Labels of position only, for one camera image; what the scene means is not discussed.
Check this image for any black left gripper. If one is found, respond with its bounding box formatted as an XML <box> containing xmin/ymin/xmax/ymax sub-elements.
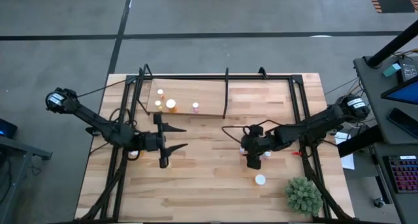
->
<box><xmin>135</xmin><ymin>114</ymin><xmax>189</xmax><ymax>169</ymax></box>

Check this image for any black shelf support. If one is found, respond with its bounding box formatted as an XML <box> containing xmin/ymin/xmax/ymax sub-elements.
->
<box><xmin>135</xmin><ymin>63</ymin><xmax>153</xmax><ymax>116</ymax></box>
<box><xmin>222</xmin><ymin>66</ymin><xmax>230</xmax><ymax>120</ymax></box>

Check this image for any green artificial shrub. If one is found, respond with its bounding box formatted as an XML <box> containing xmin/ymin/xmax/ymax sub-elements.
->
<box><xmin>283</xmin><ymin>176</ymin><xmax>325</xmax><ymax>217</ymax></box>

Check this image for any white paper sheet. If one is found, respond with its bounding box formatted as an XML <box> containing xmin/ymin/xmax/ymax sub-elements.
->
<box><xmin>333</xmin><ymin>131</ymin><xmax>356</xmax><ymax>171</ymax></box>

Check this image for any grey side desk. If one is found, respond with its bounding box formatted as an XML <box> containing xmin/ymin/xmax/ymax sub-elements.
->
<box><xmin>353</xmin><ymin>54</ymin><xmax>418</xmax><ymax>224</ymax></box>

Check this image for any grey metal stand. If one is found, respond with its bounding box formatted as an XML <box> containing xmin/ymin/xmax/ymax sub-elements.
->
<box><xmin>0</xmin><ymin>134</ymin><xmax>53</xmax><ymax>224</ymax></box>

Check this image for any black smartphone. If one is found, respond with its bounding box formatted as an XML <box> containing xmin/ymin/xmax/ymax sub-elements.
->
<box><xmin>386</xmin><ymin>107</ymin><xmax>418</xmax><ymax>140</ymax></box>

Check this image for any backlit keyboard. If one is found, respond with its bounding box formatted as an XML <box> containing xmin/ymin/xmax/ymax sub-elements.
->
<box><xmin>387</xmin><ymin>154</ymin><xmax>418</xmax><ymax>195</ymax></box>

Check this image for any teal small box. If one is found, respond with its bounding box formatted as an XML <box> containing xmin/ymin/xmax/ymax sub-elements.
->
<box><xmin>382</xmin><ymin>63</ymin><xmax>402</xmax><ymax>78</ymax></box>

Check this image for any blue laptop screen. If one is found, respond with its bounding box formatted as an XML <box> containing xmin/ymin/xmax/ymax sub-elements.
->
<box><xmin>380</xmin><ymin>75</ymin><xmax>418</xmax><ymax>106</ymax></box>

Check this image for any black device, blue light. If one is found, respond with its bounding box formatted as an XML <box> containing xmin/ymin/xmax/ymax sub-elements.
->
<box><xmin>0</xmin><ymin>118</ymin><xmax>18</xmax><ymax>140</ymax></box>

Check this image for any black round pole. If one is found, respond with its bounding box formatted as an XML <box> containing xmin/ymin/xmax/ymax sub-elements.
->
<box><xmin>365</xmin><ymin>20</ymin><xmax>418</xmax><ymax>69</ymax></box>

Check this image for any black power adapter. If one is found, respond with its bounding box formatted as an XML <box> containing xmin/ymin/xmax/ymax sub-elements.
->
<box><xmin>400</xmin><ymin>58</ymin><xmax>418</xmax><ymax>84</ymax></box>

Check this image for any orange-striped black floor mat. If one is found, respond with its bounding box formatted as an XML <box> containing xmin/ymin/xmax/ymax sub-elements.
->
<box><xmin>365</xmin><ymin>0</ymin><xmax>418</xmax><ymax>14</ymax></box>

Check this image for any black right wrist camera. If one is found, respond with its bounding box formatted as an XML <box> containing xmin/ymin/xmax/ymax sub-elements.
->
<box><xmin>249</xmin><ymin>125</ymin><xmax>265</xmax><ymax>137</ymax></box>

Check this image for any black right camera cable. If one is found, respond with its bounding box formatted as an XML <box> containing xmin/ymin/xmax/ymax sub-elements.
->
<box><xmin>221</xmin><ymin>119</ymin><xmax>279</xmax><ymax>144</ymax></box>

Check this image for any black camera cable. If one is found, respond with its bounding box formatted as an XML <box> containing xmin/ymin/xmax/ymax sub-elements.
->
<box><xmin>108</xmin><ymin>107</ymin><xmax>138</xmax><ymax>129</ymax></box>
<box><xmin>221</xmin><ymin>119</ymin><xmax>279</xmax><ymax>144</ymax></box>

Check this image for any black left camera cable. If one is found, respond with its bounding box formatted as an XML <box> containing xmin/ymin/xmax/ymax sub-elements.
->
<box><xmin>108</xmin><ymin>107</ymin><xmax>138</xmax><ymax>129</ymax></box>

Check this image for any black metal rig frame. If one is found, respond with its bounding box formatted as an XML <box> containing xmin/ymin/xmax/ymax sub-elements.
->
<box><xmin>74</xmin><ymin>63</ymin><xmax>355</xmax><ymax>224</ymax></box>

